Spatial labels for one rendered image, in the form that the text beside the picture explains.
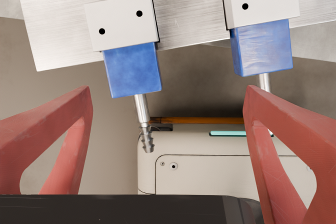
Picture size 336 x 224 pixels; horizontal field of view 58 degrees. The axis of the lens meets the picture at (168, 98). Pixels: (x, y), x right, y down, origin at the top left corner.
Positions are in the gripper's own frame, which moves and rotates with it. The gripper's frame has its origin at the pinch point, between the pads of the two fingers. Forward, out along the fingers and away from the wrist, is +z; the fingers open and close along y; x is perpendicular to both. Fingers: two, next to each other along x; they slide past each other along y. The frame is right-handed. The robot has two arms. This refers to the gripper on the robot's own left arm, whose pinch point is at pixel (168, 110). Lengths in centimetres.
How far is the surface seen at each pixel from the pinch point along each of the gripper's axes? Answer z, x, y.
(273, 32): 12.7, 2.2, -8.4
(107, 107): 81, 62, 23
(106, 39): 11.4, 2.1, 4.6
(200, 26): 14.2, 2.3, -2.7
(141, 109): 10.7, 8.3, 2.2
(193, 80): 85, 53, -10
